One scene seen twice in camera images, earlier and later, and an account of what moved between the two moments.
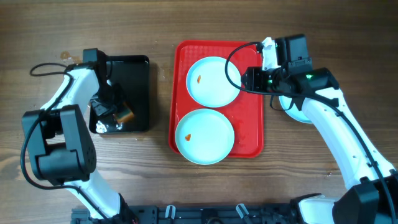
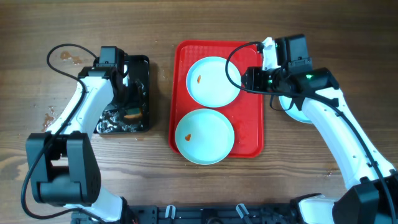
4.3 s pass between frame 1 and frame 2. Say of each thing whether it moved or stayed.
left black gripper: moved
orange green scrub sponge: moved
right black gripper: stayed
